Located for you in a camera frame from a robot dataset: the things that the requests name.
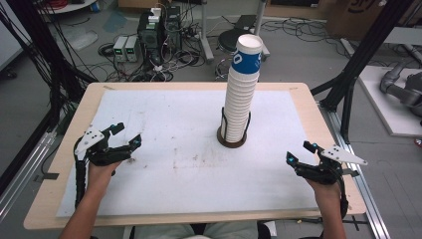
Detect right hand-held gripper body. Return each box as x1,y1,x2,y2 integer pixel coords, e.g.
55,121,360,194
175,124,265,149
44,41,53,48
293,144,368,186

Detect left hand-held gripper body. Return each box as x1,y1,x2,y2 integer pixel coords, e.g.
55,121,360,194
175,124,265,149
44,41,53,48
73,127,134,167

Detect black wire cup holder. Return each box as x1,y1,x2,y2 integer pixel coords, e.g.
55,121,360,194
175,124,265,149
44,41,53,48
216,107,253,149

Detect stack of white paper cups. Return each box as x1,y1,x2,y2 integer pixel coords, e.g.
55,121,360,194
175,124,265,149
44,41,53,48
222,70,261,143

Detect blue and white paper cup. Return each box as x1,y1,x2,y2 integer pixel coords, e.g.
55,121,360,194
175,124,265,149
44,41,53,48
230,33,264,76

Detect person's right hand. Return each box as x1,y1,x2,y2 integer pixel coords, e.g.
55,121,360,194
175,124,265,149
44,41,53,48
305,177,342,201

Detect person's left hand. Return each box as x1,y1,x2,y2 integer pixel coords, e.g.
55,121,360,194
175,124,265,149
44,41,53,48
86,159,122,197

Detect white table mat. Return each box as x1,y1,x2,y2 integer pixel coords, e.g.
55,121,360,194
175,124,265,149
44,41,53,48
56,89,320,219

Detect grey bench power supply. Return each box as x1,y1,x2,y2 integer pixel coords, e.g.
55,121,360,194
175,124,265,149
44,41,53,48
124,34,140,64
112,35,129,64

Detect white floor platform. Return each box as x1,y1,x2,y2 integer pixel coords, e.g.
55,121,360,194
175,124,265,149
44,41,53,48
357,65,422,138

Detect black computer tower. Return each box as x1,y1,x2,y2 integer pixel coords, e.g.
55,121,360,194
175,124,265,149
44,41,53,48
136,11,164,66
163,4,183,52

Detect person's light trousers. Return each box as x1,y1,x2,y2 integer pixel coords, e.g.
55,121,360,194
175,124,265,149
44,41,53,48
133,220,261,239

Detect brown board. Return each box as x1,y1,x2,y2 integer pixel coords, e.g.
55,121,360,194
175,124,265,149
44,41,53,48
116,0,160,9

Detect grey metal stand leg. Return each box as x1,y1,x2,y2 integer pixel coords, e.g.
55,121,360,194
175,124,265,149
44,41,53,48
198,0,215,65
253,0,271,58

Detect black round stool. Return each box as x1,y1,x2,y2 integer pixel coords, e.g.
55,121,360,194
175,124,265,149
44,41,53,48
217,27,254,55

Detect brown cardboard box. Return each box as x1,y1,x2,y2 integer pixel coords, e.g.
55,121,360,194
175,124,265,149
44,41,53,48
325,0,422,42

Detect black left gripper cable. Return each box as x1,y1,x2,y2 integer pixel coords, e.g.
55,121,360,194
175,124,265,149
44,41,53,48
73,137,89,209

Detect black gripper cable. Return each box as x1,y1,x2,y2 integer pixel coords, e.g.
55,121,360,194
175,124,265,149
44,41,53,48
73,137,89,209
335,170,350,221

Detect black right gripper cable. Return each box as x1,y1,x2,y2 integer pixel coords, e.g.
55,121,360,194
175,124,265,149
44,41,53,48
335,170,350,221

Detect aluminium rail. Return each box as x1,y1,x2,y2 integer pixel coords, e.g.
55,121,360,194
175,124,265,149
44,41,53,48
0,129,58,221
318,102,392,239

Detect black metal frame post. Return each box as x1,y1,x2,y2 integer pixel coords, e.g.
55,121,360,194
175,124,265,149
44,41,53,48
311,0,414,144
0,0,98,133

